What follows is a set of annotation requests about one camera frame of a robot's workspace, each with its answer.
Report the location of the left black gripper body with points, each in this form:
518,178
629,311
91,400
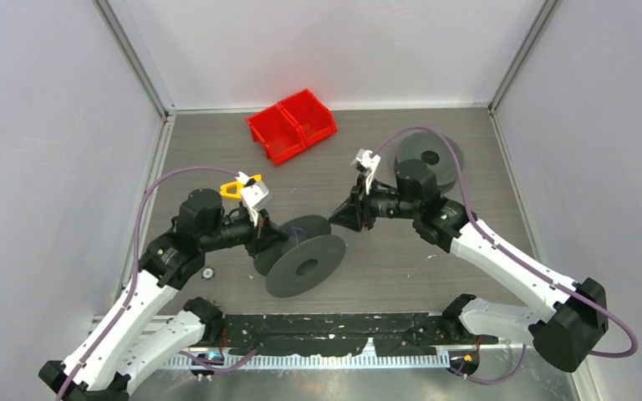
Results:
254,246

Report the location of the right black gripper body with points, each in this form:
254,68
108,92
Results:
371,203

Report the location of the grey spool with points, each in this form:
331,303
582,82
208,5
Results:
310,256
436,156

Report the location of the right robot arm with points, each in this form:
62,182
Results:
561,318

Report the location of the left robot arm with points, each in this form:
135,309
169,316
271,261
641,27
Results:
112,362

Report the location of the yellow triangular plastic piece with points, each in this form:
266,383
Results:
232,190

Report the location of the small round connector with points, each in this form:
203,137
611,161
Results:
208,273

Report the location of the left red bin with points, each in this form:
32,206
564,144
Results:
276,132

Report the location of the red bin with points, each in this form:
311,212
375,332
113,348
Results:
315,120
276,132

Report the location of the right red bin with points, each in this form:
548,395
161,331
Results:
315,120

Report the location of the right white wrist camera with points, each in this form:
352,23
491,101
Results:
366,162

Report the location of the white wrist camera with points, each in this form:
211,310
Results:
255,194
366,162

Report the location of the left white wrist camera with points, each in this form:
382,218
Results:
255,194

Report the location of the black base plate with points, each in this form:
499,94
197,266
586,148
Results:
338,335

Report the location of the grey slotted cable duct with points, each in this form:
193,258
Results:
360,361

